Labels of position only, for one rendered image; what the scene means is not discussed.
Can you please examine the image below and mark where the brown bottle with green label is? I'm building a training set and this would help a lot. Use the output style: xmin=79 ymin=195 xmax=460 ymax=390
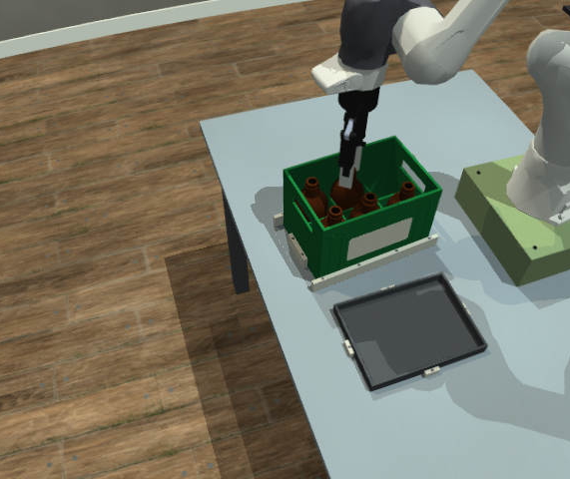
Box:
xmin=349 ymin=193 xmax=380 ymax=219

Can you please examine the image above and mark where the green crate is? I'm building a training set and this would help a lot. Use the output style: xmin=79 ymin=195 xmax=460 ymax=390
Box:
xmin=284 ymin=136 xmax=442 ymax=279

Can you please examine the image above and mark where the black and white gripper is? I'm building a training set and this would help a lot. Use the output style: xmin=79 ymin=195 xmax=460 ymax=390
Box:
xmin=337 ymin=87 xmax=380 ymax=189

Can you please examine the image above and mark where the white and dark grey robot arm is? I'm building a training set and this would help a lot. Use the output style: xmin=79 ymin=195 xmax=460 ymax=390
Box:
xmin=311 ymin=0 xmax=570 ymax=227

